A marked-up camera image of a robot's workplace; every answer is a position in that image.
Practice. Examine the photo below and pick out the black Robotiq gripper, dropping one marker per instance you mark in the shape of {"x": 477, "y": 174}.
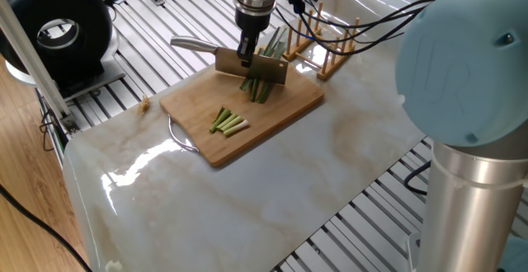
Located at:
{"x": 252, "y": 18}

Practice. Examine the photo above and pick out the steel kitchen knife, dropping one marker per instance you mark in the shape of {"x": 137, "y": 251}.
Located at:
{"x": 264, "y": 68}

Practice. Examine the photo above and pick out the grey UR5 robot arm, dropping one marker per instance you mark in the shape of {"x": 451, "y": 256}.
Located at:
{"x": 470, "y": 99}

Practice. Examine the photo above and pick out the green garlic stalk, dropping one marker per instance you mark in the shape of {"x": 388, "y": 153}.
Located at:
{"x": 274, "y": 41}

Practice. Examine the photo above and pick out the long green garlic leaf piece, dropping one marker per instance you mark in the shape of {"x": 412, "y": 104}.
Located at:
{"x": 262, "y": 92}

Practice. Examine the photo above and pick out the short green garlic piece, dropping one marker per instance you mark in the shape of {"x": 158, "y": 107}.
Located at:
{"x": 219, "y": 117}
{"x": 225, "y": 122}

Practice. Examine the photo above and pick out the short white garlic piece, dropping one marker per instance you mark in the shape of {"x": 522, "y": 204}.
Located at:
{"x": 232, "y": 124}
{"x": 239, "y": 126}

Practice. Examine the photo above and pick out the small tan garlic scrap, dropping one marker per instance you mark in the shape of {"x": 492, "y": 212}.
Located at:
{"x": 144, "y": 103}

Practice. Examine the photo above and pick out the bamboo cutting board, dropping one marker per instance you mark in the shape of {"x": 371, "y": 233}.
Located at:
{"x": 289, "y": 111}

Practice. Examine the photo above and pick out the wooden slotted rack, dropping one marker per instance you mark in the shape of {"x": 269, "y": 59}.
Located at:
{"x": 330, "y": 58}

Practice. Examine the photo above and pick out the white marble pattern mat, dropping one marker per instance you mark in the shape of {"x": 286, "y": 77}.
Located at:
{"x": 272, "y": 206}

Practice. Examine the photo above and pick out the black round fan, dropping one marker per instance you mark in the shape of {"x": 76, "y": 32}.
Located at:
{"x": 87, "y": 21}

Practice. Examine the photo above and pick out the aluminium frame post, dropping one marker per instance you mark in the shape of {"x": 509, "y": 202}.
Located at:
{"x": 33, "y": 58}

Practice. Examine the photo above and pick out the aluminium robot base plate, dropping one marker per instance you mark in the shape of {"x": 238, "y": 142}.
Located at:
{"x": 421, "y": 255}

